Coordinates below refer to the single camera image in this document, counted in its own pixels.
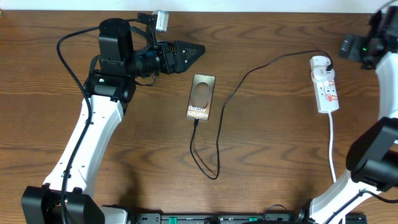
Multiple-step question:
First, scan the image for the white power strip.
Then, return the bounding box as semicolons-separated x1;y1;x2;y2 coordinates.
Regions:
311;67;339;114

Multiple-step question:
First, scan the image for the white charger plug adapter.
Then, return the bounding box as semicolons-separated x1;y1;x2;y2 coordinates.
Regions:
310;55;333;71

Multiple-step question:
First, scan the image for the white power strip cord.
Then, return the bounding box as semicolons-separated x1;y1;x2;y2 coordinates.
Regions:
328;112;346;224

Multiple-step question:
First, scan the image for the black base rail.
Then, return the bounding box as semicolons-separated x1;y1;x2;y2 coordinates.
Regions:
130;212;368;224

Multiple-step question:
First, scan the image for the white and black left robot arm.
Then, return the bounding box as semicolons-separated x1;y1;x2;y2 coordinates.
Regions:
21;12;205;223

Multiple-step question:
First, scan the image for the black charger cable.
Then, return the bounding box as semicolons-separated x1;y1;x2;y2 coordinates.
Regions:
189;50;333;180

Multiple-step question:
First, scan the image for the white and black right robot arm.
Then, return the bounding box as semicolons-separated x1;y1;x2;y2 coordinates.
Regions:
296;2;397;223

